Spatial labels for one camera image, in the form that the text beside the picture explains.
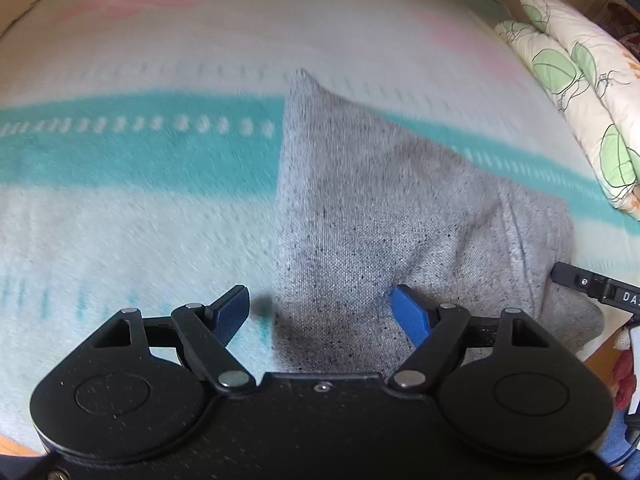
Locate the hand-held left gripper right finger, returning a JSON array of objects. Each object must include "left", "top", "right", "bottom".
[{"left": 389, "top": 284, "right": 549, "bottom": 395}]

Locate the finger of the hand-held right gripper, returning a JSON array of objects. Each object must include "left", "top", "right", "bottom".
[{"left": 550, "top": 262, "right": 609, "bottom": 304}]

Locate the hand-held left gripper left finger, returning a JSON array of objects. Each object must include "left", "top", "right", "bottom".
[{"left": 94, "top": 284, "right": 254, "bottom": 395}]

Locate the leaf-patterned pillow lower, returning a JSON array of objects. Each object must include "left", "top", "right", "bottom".
[{"left": 494, "top": 0, "right": 640, "bottom": 222}]

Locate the teal striped bed blanket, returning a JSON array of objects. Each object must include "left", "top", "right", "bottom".
[{"left": 0, "top": 0, "right": 640, "bottom": 457}]

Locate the dark red cloth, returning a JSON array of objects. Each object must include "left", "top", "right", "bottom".
[{"left": 613, "top": 344, "right": 640, "bottom": 412}]

